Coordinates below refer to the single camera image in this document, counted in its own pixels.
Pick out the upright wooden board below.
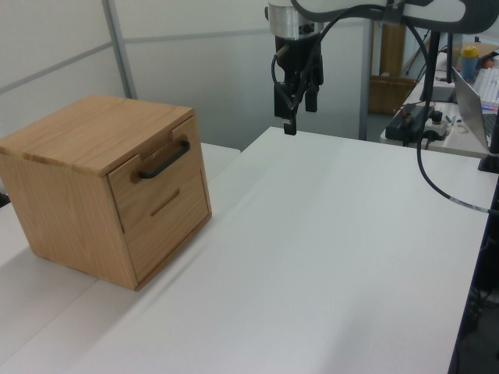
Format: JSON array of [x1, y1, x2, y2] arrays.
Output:
[[379, 19, 408, 77]]

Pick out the black electronics box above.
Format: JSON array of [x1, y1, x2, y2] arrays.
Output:
[[385, 102, 436, 142]]

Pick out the short wooden drawer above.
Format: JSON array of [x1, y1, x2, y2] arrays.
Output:
[[124, 212, 213, 292]]

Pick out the wooden crate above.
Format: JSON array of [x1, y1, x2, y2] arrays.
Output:
[[367, 74, 418, 116]]

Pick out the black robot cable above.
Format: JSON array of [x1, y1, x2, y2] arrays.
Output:
[[271, 4, 499, 216]]

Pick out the wooden two-drawer cabinet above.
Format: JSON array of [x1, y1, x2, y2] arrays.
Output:
[[0, 93, 213, 293]]

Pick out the scissors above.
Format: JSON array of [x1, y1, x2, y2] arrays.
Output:
[[443, 114, 468, 134]]

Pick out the wooden drawer with handle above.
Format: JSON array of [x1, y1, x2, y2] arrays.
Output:
[[107, 115, 212, 235]]

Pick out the white keyboard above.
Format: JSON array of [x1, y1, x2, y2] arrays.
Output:
[[476, 67, 499, 107]]

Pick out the emergency stop button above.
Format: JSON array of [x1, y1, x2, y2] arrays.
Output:
[[422, 110, 450, 142]]

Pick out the black monitor stand pole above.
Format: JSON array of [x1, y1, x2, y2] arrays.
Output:
[[418, 30, 458, 104]]

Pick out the black table clamp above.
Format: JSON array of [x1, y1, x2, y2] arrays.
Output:
[[478, 150, 499, 175]]

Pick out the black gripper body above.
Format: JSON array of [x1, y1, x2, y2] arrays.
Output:
[[274, 33, 324, 86]]

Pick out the black metal drawer handle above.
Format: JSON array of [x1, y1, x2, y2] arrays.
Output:
[[136, 139, 192, 181]]

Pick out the blue bottle with yellow lid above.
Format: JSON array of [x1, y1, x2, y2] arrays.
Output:
[[459, 45, 480, 83]]

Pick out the grey partition post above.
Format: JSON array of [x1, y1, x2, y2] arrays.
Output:
[[359, 17, 376, 142], [102, 0, 138, 101]]

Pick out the silver laptop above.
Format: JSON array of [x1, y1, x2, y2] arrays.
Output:
[[451, 66, 499, 155]]

